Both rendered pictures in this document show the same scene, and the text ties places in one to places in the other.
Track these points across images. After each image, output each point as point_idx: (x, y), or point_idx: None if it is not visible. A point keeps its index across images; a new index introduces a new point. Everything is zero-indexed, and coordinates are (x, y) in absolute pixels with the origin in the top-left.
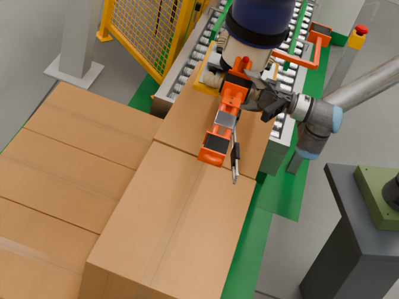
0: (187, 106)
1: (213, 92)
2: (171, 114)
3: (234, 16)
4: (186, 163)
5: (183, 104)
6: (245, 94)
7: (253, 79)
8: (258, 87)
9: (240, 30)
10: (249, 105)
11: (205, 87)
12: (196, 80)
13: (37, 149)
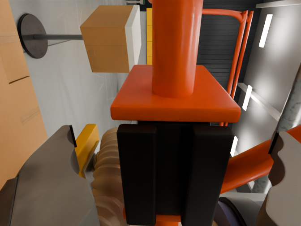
0: (14, 171)
1: (77, 154)
2: (15, 125)
3: (255, 202)
4: None
5: (21, 164)
6: (192, 105)
7: (300, 160)
8: (281, 211)
9: (253, 207)
10: (63, 188)
11: (88, 145)
12: (99, 139)
13: (8, 61)
